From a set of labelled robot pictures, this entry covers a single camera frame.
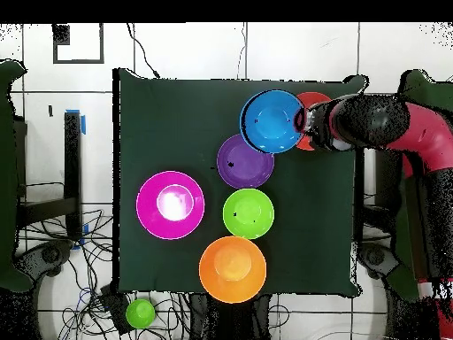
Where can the purple bowl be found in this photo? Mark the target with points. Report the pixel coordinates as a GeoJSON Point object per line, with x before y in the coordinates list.
{"type": "Point", "coordinates": [244, 168]}

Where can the dark green table cloth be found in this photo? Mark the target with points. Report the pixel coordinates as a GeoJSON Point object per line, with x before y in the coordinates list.
{"type": "Point", "coordinates": [177, 120]}

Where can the large light orange bowl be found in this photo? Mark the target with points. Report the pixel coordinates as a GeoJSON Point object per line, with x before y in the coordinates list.
{"type": "Point", "coordinates": [233, 269]}

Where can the black metal stand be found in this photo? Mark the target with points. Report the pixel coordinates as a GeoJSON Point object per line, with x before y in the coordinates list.
{"type": "Point", "coordinates": [73, 177]}

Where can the large magenta bowl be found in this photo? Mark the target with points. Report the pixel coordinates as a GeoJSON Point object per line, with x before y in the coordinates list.
{"type": "Point", "coordinates": [152, 205]}

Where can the black square floor frame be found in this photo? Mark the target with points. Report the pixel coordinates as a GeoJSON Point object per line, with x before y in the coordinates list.
{"type": "Point", "coordinates": [62, 34]}

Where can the large red-orange bowl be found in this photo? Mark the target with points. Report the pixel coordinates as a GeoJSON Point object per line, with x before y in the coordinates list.
{"type": "Point", "coordinates": [311, 99]}

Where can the blue bowl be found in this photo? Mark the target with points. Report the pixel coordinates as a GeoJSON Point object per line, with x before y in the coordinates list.
{"type": "Point", "coordinates": [272, 122]}

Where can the small green round bowl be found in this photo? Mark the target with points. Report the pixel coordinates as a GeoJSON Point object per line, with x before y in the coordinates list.
{"type": "Point", "coordinates": [140, 313]}

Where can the green covered side table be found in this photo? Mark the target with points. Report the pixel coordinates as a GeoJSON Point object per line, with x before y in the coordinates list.
{"type": "Point", "coordinates": [403, 234]}
{"type": "Point", "coordinates": [6, 177]}

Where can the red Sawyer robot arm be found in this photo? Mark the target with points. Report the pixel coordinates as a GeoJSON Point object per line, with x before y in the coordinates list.
{"type": "Point", "coordinates": [375, 120]}

